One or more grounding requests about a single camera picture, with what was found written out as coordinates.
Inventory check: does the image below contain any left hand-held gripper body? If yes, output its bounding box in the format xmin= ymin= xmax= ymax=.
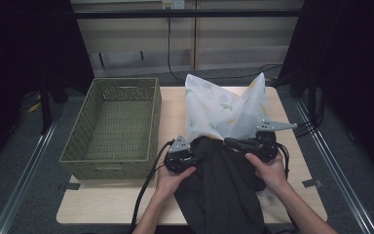
xmin=163 ymin=135 xmax=206 ymax=175

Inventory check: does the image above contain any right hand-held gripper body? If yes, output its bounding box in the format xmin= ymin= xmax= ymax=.
xmin=240 ymin=119 xmax=298 ymax=164

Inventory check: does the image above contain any white leaf-print laundry bag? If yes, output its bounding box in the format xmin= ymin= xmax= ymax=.
xmin=184 ymin=71 xmax=277 ymax=201

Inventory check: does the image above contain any dark cloth garment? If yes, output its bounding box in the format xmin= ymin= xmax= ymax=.
xmin=173 ymin=136 xmax=271 ymax=234

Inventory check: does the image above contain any green woven basket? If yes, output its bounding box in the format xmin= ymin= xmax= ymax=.
xmin=58 ymin=77 xmax=163 ymax=180

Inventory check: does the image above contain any person's left hand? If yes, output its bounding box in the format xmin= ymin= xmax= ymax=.
xmin=155 ymin=164 xmax=198 ymax=198

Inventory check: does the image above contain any person's right hand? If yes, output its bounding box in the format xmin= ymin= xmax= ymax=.
xmin=244 ymin=151 xmax=290 ymax=194

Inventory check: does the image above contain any dark tape piece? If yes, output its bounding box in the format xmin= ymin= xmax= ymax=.
xmin=302 ymin=178 xmax=323 ymax=189
xmin=57 ymin=182 xmax=82 ymax=191

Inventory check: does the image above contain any dark curtain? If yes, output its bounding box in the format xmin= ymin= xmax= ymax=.
xmin=272 ymin=0 xmax=374 ymax=184
xmin=0 ymin=0 xmax=95 ymax=183

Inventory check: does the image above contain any black horizontal bar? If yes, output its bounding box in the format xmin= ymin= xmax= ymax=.
xmin=72 ymin=9 xmax=305 ymax=20

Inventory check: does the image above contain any black metal stand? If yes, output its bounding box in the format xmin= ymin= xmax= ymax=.
xmin=38 ymin=72 xmax=54 ymax=136

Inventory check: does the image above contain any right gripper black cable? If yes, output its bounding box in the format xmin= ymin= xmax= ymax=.
xmin=276 ymin=141 xmax=292 ymax=180

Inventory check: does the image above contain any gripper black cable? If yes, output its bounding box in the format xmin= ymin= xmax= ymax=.
xmin=276 ymin=141 xmax=292 ymax=180
xmin=129 ymin=139 xmax=176 ymax=234

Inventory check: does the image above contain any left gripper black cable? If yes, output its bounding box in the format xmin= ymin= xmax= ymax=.
xmin=129 ymin=139 xmax=176 ymax=234

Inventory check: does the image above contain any bundle of black cables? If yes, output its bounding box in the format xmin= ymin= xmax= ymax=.
xmin=290 ymin=96 xmax=326 ymax=138

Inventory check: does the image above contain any double metal floor rail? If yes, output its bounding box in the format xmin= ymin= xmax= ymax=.
xmin=293 ymin=98 xmax=374 ymax=234

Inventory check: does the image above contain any black floor cable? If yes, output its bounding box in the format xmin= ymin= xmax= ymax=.
xmin=167 ymin=18 xmax=283 ymax=86

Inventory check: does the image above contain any white wall outlet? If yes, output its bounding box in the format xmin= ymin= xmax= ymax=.
xmin=162 ymin=0 xmax=186 ymax=10

